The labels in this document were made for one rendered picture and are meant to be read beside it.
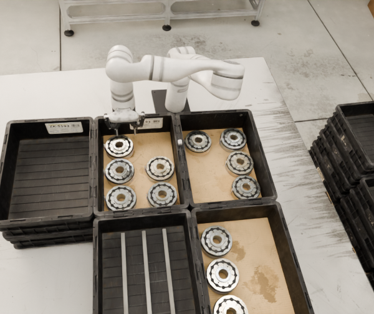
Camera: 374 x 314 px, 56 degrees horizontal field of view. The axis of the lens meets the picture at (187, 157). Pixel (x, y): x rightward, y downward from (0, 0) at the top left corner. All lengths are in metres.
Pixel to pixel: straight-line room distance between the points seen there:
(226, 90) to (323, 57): 2.41
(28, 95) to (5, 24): 1.73
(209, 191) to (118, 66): 0.56
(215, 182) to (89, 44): 2.09
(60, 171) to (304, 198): 0.96
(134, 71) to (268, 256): 0.72
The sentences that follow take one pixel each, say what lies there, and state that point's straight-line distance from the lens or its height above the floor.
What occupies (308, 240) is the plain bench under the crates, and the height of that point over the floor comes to 0.70.
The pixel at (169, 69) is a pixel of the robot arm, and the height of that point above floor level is 1.27.
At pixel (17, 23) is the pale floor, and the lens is 3.45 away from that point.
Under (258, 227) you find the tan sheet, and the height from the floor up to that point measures 0.83.
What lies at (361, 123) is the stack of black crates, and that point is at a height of 0.49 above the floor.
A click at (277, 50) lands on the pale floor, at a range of 3.27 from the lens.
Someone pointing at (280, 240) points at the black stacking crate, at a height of 0.88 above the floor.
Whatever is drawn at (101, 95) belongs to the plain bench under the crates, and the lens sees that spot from 1.71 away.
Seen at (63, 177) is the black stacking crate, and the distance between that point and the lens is 1.32.
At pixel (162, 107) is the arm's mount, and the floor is 0.71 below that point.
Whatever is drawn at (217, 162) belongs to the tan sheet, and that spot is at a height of 0.83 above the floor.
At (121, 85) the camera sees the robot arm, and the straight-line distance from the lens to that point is 1.05.
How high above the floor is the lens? 1.94
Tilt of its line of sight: 56 degrees down
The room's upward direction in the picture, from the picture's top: 9 degrees clockwise
